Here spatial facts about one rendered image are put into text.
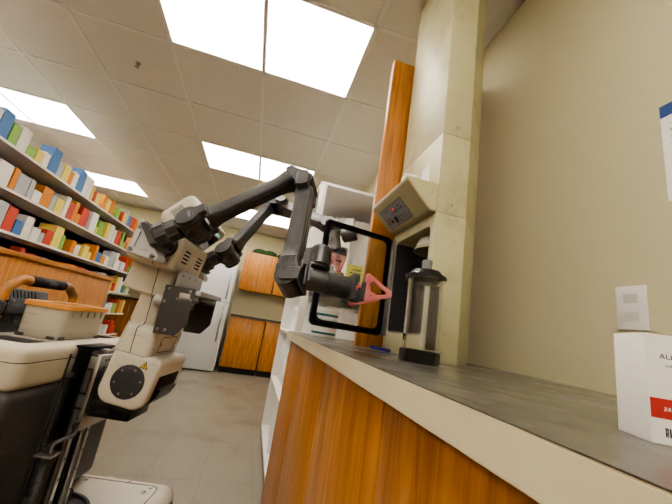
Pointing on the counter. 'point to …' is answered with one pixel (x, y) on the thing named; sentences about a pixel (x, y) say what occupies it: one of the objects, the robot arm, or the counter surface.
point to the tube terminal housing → (447, 240)
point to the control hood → (422, 203)
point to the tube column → (447, 75)
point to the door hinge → (389, 288)
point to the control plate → (396, 213)
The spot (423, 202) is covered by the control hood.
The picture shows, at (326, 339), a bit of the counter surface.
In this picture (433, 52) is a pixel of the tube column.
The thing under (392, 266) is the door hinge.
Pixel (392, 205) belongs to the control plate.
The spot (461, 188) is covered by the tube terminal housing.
